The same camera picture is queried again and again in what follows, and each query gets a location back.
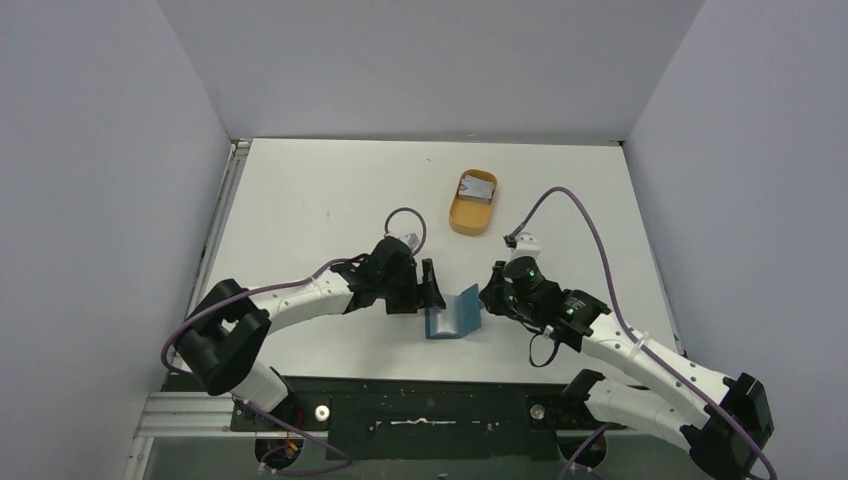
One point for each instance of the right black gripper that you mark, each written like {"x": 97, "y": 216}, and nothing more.
{"x": 493, "y": 294}

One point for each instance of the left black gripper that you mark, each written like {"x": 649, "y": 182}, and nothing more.
{"x": 409, "y": 304}

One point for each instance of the blue leather card holder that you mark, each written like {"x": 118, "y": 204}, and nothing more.
{"x": 461, "y": 316}

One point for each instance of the yellow oval tray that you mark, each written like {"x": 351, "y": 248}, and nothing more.
{"x": 470, "y": 217}

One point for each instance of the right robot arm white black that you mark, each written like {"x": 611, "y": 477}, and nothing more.
{"x": 722, "y": 423}

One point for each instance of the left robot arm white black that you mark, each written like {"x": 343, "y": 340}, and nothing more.
{"x": 221, "y": 339}

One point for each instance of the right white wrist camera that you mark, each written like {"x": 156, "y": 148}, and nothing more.
{"x": 523, "y": 244}

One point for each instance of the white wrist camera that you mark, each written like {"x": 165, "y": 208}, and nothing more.
{"x": 523, "y": 244}
{"x": 412, "y": 240}

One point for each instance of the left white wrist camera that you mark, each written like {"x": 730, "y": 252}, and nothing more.
{"x": 412, "y": 240}

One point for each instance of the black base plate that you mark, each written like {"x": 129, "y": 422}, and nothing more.
{"x": 370, "y": 420}

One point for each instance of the aluminium frame rail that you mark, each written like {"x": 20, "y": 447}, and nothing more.
{"x": 136, "y": 462}

